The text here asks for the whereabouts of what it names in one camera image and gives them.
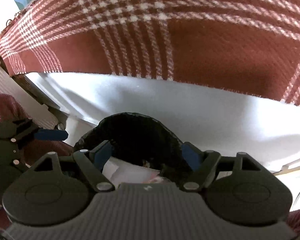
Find black lined trash bin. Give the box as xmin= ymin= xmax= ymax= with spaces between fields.
xmin=74 ymin=112 xmax=193 ymax=185

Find red white plaid tablecloth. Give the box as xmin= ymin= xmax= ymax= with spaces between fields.
xmin=0 ymin=0 xmax=300 ymax=106

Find red striped sleeve left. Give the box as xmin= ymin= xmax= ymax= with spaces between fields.
xmin=0 ymin=93 xmax=73 ymax=228

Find white paper trash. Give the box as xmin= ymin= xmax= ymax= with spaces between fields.
xmin=102 ymin=157 xmax=165 ymax=188

